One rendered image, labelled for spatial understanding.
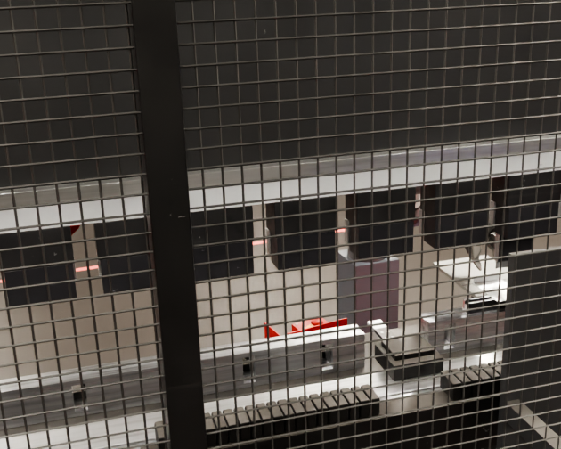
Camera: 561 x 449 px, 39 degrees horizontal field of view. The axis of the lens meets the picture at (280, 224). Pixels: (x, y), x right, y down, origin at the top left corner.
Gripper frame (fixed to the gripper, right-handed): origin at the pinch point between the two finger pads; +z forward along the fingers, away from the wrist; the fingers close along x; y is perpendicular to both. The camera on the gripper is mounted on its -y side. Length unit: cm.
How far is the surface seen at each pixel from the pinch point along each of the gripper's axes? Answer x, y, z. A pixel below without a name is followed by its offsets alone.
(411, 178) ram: -29.9, 30.6, -15.3
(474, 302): -10.2, 5.3, 10.7
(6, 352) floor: -149, -227, -53
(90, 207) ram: -104, 32, -16
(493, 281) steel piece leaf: 1.5, -2.5, 3.9
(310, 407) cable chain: -68, 39, 34
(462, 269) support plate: -2.2, -11.0, -3.0
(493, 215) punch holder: -3.7, 16.5, -8.5
